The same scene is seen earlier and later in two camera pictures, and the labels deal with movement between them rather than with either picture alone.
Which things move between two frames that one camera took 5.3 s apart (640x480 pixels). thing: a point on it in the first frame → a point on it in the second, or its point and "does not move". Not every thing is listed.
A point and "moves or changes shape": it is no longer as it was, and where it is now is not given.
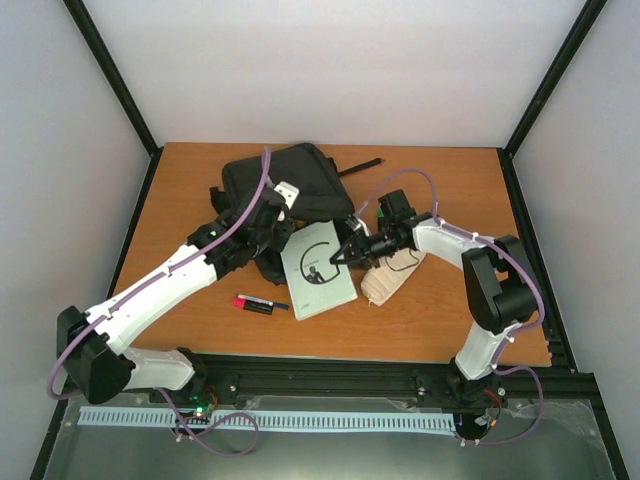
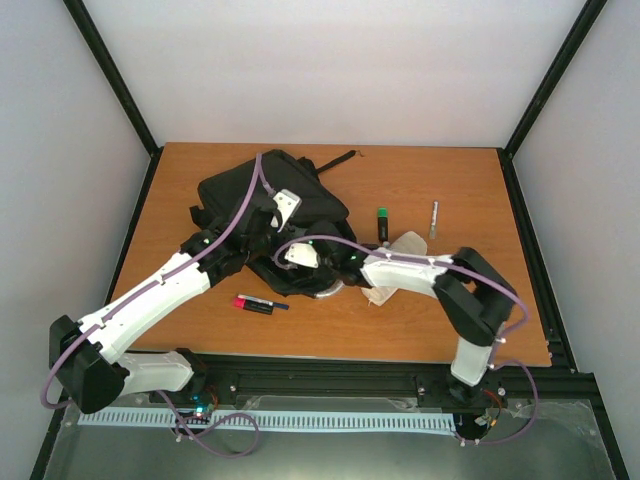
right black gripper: (360, 249) → (330, 276)
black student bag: (241, 176) moves or changes shape
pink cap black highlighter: (253, 306) does not move
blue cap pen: (261, 300) does not move
